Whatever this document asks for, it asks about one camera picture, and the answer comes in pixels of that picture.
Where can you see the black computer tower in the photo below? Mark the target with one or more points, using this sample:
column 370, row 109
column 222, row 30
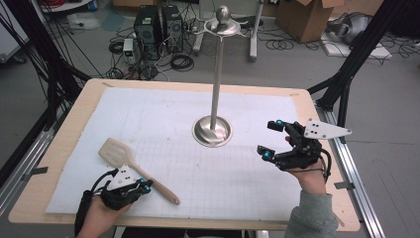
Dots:
column 147, row 31
column 172, row 28

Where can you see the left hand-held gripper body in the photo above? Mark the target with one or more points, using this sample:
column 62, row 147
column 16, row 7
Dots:
column 119, row 195

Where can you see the white round table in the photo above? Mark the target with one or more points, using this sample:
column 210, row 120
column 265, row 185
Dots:
column 66, row 5

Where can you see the brown cardboard box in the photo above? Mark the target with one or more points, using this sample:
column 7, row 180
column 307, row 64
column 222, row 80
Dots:
column 303, row 20

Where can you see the grey bag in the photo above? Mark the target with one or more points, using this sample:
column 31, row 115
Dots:
column 350, row 28

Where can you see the small white power device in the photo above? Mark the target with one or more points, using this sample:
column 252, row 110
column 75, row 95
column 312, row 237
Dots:
column 128, row 49

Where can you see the white metal floor stand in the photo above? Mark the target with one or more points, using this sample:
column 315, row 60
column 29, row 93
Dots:
column 253, row 39

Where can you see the white flat board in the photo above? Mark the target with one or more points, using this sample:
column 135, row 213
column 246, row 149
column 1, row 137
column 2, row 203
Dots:
column 379, row 53

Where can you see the beige slotted spatula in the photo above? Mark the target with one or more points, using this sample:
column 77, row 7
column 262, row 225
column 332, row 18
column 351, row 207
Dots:
column 114, row 153

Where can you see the aluminium rail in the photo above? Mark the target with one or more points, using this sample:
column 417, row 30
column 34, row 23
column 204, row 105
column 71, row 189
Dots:
column 29, row 155
column 369, row 211

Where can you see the white cabinet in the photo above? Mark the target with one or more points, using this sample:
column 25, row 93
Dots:
column 10, row 36

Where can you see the person's right hand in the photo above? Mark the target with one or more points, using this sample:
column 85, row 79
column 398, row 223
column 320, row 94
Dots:
column 312, row 180

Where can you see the steel utensil stand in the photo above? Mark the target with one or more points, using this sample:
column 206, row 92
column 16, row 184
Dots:
column 216, row 82

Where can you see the person's left hand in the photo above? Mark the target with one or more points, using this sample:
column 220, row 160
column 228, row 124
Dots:
column 99, row 218

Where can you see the white grid mat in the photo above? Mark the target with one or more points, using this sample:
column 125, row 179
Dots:
column 211, row 185

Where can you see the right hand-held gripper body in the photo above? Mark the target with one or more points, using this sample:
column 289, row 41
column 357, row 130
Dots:
column 302, row 152

